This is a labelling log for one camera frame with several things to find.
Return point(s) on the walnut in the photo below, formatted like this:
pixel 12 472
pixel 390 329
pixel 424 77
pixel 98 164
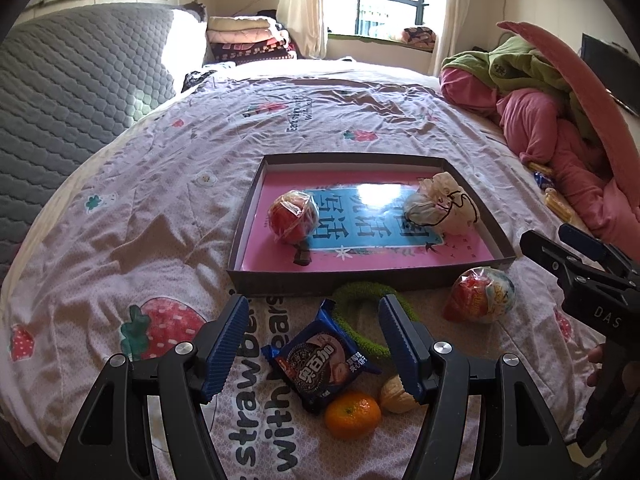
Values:
pixel 395 394

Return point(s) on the black lace cloth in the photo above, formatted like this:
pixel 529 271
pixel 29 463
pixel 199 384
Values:
pixel 196 80

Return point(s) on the shallow cardboard box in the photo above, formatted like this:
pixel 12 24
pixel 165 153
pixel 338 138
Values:
pixel 240 265

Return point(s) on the yellow candy packet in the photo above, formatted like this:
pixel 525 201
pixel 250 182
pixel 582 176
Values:
pixel 557 202

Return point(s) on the black flat screen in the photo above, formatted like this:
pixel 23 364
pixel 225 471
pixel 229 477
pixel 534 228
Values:
pixel 607 67

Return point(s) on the pink and blue book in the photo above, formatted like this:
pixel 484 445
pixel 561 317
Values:
pixel 370 230

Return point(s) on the person's right hand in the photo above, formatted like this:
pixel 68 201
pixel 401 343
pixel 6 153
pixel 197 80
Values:
pixel 596 360

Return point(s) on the pink quilt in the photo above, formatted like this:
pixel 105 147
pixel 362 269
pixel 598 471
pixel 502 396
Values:
pixel 540 120

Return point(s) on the folded patterned cloth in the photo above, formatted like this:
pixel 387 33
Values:
pixel 417 36

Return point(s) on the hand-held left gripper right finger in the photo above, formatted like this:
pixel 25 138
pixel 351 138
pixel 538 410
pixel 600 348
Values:
pixel 400 347

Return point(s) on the plastic-wrapped colourful toy egg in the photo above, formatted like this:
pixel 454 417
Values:
pixel 480 295

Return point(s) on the green blanket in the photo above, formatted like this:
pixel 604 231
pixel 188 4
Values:
pixel 520 67

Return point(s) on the grey quilted headboard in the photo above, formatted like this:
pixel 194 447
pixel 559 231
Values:
pixel 65 90

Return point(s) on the white printed plastic bag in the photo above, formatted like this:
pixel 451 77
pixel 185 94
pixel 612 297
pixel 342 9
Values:
pixel 445 205

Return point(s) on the plastic-wrapped red apple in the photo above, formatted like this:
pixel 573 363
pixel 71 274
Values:
pixel 292 217

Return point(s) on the blue candy wrapper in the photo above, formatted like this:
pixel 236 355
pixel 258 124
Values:
pixel 542 179

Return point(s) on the stack of folded blankets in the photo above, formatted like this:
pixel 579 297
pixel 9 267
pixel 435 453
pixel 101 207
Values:
pixel 245 37

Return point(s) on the tangerine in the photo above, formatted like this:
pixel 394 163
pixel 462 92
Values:
pixel 352 415

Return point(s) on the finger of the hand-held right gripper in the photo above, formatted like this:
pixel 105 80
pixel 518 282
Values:
pixel 585 240
pixel 550 255

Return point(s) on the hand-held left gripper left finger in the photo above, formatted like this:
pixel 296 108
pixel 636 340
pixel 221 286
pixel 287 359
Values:
pixel 227 347

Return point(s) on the blue cookie packet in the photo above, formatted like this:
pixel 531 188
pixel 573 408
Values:
pixel 317 360

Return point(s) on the strawberry printed bed sheet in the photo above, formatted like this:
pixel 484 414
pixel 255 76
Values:
pixel 200 135

